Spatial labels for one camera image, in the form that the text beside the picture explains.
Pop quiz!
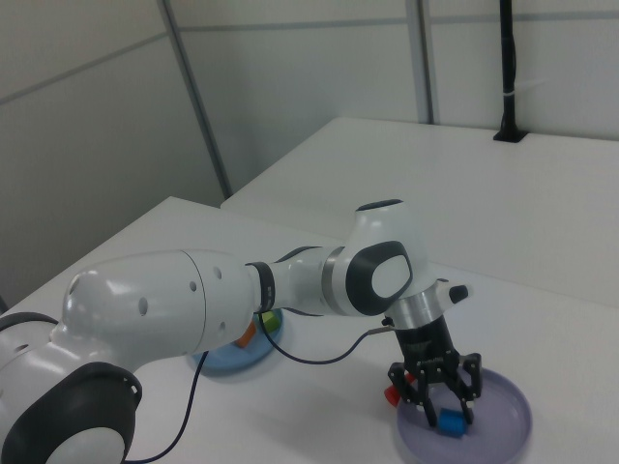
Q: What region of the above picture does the green rectangular block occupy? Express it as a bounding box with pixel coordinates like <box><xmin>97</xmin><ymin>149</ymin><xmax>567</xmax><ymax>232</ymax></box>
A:
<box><xmin>260</xmin><ymin>308</ymin><xmax>284</xmax><ymax>334</ymax></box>

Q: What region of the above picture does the blue small block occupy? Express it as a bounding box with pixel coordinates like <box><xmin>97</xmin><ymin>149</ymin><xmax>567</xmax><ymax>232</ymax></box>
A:
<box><xmin>437</xmin><ymin>408</ymin><xmax>468</xmax><ymax>439</ymax></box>

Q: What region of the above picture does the black pole with base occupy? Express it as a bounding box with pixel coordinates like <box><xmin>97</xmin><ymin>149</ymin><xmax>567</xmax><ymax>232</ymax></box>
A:
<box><xmin>492</xmin><ymin>0</ymin><xmax>527</xmax><ymax>144</ymax></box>

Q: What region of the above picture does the black hanging arm cable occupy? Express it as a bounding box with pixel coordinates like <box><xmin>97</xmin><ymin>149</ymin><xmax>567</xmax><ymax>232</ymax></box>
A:
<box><xmin>123</xmin><ymin>313</ymin><xmax>396</xmax><ymax>464</ymax></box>

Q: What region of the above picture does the purple round plate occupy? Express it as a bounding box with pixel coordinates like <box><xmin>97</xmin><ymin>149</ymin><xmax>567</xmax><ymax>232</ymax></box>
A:
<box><xmin>396</xmin><ymin>366</ymin><xmax>533</xmax><ymax>464</ymax></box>

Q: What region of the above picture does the blue round plate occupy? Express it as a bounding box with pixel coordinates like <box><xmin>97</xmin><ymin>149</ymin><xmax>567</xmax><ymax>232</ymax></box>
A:
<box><xmin>191</xmin><ymin>308</ymin><xmax>286</xmax><ymax>376</ymax></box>

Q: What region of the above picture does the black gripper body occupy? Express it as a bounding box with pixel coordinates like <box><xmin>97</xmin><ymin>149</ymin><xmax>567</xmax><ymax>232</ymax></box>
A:
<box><xmin>392</xmin><ymin>314</ymin><xmax>461</xmax><ymax>377</ymax></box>

